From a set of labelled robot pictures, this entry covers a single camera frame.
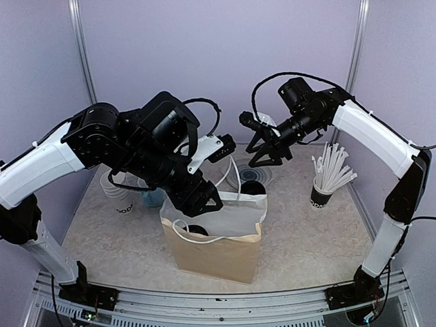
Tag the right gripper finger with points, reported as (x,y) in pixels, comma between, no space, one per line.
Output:
(260,139)
(265,156)

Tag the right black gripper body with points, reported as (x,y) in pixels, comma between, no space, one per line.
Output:
(306,123)

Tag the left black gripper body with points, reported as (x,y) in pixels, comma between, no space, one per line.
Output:
(148,163)

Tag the brown paper bag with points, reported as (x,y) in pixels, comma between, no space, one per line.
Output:
(230,251)

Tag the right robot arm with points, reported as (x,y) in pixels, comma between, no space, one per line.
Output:
(408,163)

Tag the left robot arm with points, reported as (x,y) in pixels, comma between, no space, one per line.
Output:
(21,218)

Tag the black lid stack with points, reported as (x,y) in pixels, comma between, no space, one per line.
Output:
(253,188)

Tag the blue ceramic mug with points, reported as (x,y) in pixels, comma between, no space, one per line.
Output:
(153,198)

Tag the black cup of straws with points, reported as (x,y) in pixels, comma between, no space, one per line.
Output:
(331,173)

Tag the white paper cup stack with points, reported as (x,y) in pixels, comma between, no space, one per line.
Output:
(121,199)

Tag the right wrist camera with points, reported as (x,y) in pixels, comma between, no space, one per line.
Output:
(256,122)

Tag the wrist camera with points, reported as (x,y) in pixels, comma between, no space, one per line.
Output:
(212,148)
(256,122)

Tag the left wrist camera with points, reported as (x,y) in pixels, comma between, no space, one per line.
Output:
(212,148)

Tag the right aluminium frame post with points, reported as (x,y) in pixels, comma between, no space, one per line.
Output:
(358,44)

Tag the aluminium frame post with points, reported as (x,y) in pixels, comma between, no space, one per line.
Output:
(75,16)
(358,44)

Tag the left aluminium frame post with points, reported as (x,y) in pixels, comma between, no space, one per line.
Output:
(75,16)

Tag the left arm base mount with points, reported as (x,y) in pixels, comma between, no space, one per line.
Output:
(85,293)

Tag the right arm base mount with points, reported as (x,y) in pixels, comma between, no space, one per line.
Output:
(363,288)

